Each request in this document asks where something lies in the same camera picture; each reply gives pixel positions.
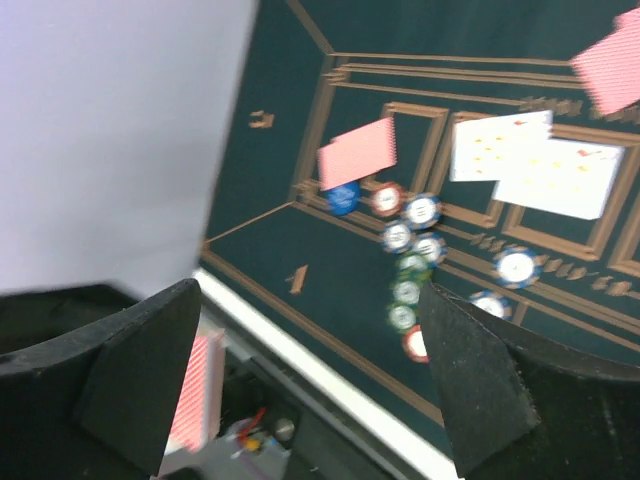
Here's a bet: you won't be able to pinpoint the single red poker chip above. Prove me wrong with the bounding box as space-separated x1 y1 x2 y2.
371 182 404 217

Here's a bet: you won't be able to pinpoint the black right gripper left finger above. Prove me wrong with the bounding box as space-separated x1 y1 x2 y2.
1 278 201 479

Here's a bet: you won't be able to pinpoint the green poker table mat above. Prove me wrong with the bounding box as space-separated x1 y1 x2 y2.
202 1 639 450

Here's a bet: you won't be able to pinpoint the face-up diamonds playing card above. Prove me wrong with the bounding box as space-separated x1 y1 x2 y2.
449 110 553 182
493 139 625 220

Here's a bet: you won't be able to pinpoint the green poker chip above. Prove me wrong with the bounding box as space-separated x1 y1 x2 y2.
397 252 432 282
390 278 422 307
386 302 418 334

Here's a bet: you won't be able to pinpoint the red playing card deck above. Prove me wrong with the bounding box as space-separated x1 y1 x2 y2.
165 330 225 455

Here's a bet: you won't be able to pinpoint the blue poker chip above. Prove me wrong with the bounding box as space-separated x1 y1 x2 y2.
492 247 542 289
469 290 512 320
412 232 448 268
381 220 413 254
403 193 442 231

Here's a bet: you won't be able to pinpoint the blue small blind button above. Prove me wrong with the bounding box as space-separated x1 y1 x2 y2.
326 181 361 216

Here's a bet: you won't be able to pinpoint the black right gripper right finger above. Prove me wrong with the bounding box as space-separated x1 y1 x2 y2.
419 282 639 479

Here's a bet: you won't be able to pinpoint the red-backed playing card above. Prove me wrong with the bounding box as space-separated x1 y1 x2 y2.
569 8 639 115
317 117 397 191

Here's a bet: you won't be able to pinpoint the red poker chip stack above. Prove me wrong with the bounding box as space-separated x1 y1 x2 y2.
402 325 429 364

